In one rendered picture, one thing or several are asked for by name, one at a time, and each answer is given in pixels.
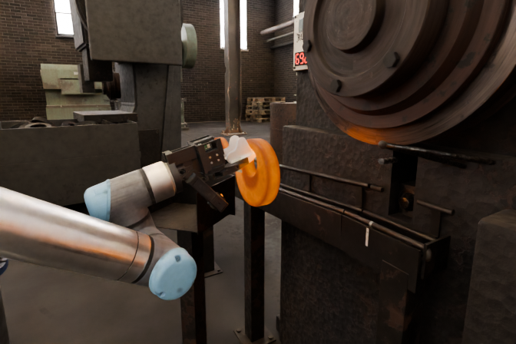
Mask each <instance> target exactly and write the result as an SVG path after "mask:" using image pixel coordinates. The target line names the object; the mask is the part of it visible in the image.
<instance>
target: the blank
mask: <svg viewBox="0 0 516 344"><path fill-rule="evenodd" d="M246 141H247V143H248V144H249V146H250V149H252V150H253V151H254V153H255V155H256V160H257V169H256V168H255V165H254V159H253V160H252V161H251V162H249V164H247V165H246V166H245V167H243V168H241V169H240V170H238V171H236V181H237V184H238V187H239V190H240V193H241V195H242V196H243V199H244V200H245V201H246V202H247V203H248V204H249V205H251V206H254V207H259V206H263V205H267V204H270V203H272V202H273V201H274V199H275V198H276V195H277V194H278V191H279V188H280V166H279V162H278V159H277V156H276V153H275V151H274V149H273V148H272V146H271V145H270V144H269V143H268V142H267V141H265V140H264V139H261V138H255V139H247V140H246Z"/></svg>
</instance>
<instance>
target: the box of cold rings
mask: <svg viewBox="0 0 516 344"><path fill-rule="evenodd" d="M101 123H103V124H98V122H96V121H81V122H80V121H78V119H57V120H48V119H45V118H43V117H34V118H33V119H32V121H0V187H4V188H6V189H9V190H13V191H15V192H18V193H20V194H24V195H28V196H30V197H34V198H37V199H39V200H43V201H46V202H49V203H53V204H55V205H58V206H61V207H63V206H67V205H72V204H77V203H85V201H84V192H85V191H86V190H87V189H88V188H90V187H93V186H95V185H97V184H100V183H103V182H105V181H106V180H107V179H109V180H110V179H113V178H115V177H119V176H121V175H124V174H127V173H130V172H132V171H135V170H138V169H141V152H140V147H139V136H138V125H137V122H134V121H130V120H127V122H125V124H122V123H120V122H118V123H111V122H110V121H106V120H105V119H102V121H101Z"/></svg>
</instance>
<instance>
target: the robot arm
mask: <svg viewBox="0 0 516 344"><path fill-rule="evenodd" d="M162 154H163V156H164V162H162V161H160V162H157V163H155V164H152V165H149V166H146V167H142V168H141V169H138V170H135V171H132V172H130V173H127V174H124V175H121V176H119V177H115V178H113V179H110V180H109V179H107V180H106V181H105V182H103V183H100V184H97V185H95V186H93V187H90V188H88V189H87V190H86V191H85V192H84V201H85V204H86V206H87V209H88V212H89V214H90V216H88V215H86V214H83V213H79V212H77V211H74V210H70V209H68V208H65V207H61V206H58V205H55V204H53V203H49V202H46V201H43V200H39V199H37V198H34V197H30V196H28V195H24V194H22V193H18V192H15V191H13V190H9V189H6V188H4V187H0V257H2V258H6V259H10V260H17V261H21V262H25V263H32V264H36V265H40V266H47V267H51V268H55V269H60V270H66V271H70V272H74V273H81V274H85V275H89V276H96V277H100V278H105V279H109V280H115V281H119V282H123V283H131V284H134V285H138V286H146V287H148V288H150V291H151V292H152V293H153V294H155V295H157V296H158V297H160V298H161V299H164V300H173V299H177V298H179V297H181V296H182V295H184V294H185V293H186V292H187V291H188V290H189V289H190V288H191V287H192V285H193V283H194V280H195V278H196V275H197V265H196V263H195V261H194V259H193V257H192V256H190V255H189V254H188V252H187V251H186V250H185V249H184V248H181V247H179V246H178V245H177V244H176V243H175V242H173V241H172V240H171V239H169V238H168V237H167V236H165V235H164V234H163V233H162V232H160V231H159V230H158V229H157V228H156V227H155V225H154V222H153V219H152V216H151V213H150V211H149V209H148V208H147V207H149V206H151V205H153V204H155V203H159V202H161V201H162V200H166V199H167V198H170V197H173V196H174V195H175V193H176V194H178V193H179V192H181V191H183V190H184V188H183V184H182V181H183V180H184V181H185V182H186V183H187V184H189V185H190V186H192V188H193V189H195V191H197V192H198V193H199V194H200V195H201V196H202V197H204V198H205V199H206V200H207V203H208V204H209V205H210V207H211V208H213V209H215V210H219V211H220V212H221V213H222V212H223V211H224V209H225V208H226V207H227V206H228V205H229V204H228V203H227V202H226V199H225V198H224V197H223V195H222V194H220V193H218V192H215V191H214V190H213V189H212V188H211V187H209V186H208V185H207V184H206V183H205V182H207V181H208V180H209V181H212V180H216V179H220V178H221V177H224V176H226V175H228V174H231V173H234V172H236V171H238V170H240V169H241V168H243V167H245V166H246V165H247V164H249V162H251V161H252V160H253V159H254V158H255V157H256V155H255V153H254V151H253V150H252V149H250V146H249V144H248V143H247V141H246V139H245V138H244V137H238V136H236V135H233V136H232V137H231V138H230V142H229V146H228V147H227V148H225V149H223V145H222V143H221V139H220V138H218V139H216V140H214V137H212V136H209V135H206V136H203V137H199V138H197V139H194V140H191V141H188V142H187V146H185V147H181V148H178V149H176V150H172V151H169V150H167V151H165V152H162ZM181 169H182V170H181Z"/></svg>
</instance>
